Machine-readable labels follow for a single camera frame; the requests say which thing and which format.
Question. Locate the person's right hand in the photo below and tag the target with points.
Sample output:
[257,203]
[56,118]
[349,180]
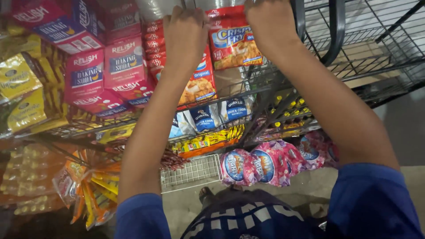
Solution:
[272,26]

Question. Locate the person's left hand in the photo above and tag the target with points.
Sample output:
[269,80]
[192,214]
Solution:
[186,39]

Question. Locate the person's right fingers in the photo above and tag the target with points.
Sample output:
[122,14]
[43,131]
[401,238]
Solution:
[255,9]

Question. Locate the person's left fingers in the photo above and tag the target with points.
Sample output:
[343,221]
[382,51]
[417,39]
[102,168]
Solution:
[187,15]

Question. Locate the red breading mix packet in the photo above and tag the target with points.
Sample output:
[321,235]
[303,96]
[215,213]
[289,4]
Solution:
[232,43]

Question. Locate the silver foil wrap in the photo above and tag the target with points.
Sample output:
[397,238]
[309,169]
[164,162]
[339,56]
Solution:
[156,8]

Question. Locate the row of red breading sachets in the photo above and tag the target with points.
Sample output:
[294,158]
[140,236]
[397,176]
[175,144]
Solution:
[199,83]

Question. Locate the stack of pink boxes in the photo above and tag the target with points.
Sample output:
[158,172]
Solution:
[99,66]

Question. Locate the white blue oatmeal packet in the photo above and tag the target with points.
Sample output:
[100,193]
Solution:
[204,118]
[236,109]
[179,126]

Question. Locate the group of yellow-capped bottles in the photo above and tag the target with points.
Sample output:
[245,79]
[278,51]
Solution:
[292,111]

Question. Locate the row of yellow orange sachets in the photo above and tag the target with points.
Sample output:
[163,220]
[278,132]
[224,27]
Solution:
[206,142]

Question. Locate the yellow flat packet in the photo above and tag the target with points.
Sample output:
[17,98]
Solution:
[114,133]

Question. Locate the pile of small red sachets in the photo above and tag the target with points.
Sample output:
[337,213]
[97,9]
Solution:
[172,162]

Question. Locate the pink detergent powder packet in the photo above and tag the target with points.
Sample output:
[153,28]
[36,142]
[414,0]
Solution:
[333,152]
[294,156]
[267,166]
[235,166]
[310,151]

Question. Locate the pile of yellow foil pouches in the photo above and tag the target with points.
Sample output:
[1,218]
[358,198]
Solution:
[20,86]

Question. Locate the person's foot in sandal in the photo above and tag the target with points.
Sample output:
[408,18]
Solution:
[206,196]

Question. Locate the bunch of orange yellow snack packets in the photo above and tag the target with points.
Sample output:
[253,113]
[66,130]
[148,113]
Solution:
[96,192]

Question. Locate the person's blue printed shirt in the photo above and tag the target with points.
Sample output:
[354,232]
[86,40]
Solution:
[365,205]

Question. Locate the heap of orange clear bags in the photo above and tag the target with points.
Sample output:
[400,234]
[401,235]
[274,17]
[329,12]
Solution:
[26,176]

